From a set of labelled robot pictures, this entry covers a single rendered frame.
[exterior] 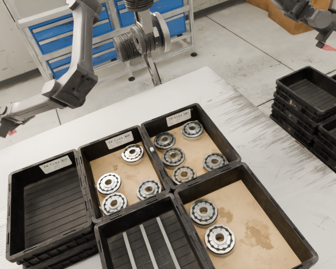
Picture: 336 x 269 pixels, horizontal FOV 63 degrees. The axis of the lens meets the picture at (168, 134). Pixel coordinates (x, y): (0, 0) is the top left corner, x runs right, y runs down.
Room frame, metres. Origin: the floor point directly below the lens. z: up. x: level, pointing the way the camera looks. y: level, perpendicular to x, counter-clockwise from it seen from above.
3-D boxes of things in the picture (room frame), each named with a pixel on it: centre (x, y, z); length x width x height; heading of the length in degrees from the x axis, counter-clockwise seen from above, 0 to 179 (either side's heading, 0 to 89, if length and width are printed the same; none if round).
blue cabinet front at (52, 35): (2.58, 0.67, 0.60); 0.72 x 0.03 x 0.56; 108
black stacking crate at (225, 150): (0.77, -0.07, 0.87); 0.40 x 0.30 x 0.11; 14
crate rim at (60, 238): (0.63, 0.51, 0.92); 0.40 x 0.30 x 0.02; 14
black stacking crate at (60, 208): (0.63, 0.51, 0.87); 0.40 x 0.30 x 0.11; 14
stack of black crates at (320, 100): (1.31, -0.99, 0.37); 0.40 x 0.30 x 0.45; 18
